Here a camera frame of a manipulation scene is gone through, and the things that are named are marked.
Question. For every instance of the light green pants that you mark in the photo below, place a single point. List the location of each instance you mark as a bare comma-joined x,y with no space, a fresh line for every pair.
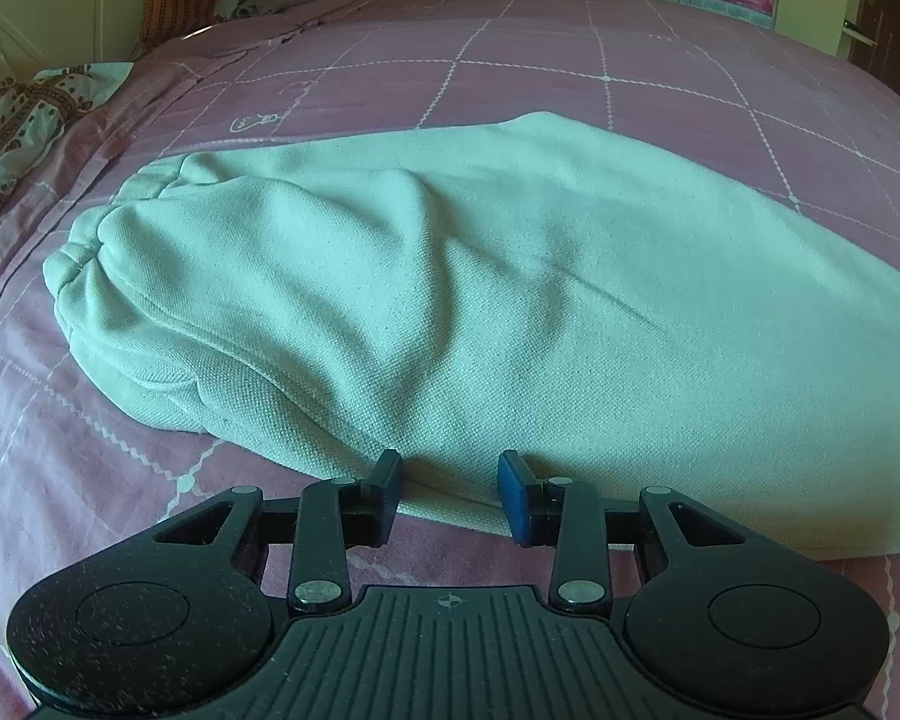
450,300

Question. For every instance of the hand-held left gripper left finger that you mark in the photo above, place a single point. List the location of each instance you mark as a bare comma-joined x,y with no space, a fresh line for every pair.
388,499

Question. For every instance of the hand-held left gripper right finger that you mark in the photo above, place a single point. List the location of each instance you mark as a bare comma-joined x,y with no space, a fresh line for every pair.
514,499

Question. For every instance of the white floral patterned pillow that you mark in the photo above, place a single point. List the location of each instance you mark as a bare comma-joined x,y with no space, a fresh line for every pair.
15,120

